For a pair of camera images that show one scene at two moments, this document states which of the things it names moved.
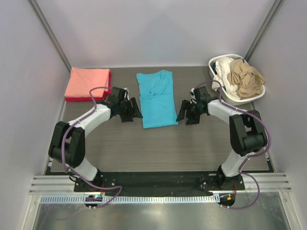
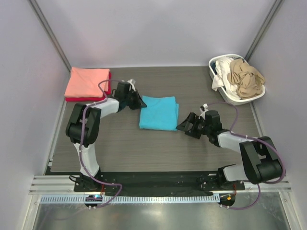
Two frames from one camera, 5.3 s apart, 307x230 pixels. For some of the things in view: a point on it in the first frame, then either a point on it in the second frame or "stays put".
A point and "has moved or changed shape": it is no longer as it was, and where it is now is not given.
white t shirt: (222, 67) stays put
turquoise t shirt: (156, 99) has moved or changed shape
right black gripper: (192, 120) -> (194, 119)
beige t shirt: (247, 81) stays put
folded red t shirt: (89, 99) stays put
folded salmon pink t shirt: (82, 80) stays put
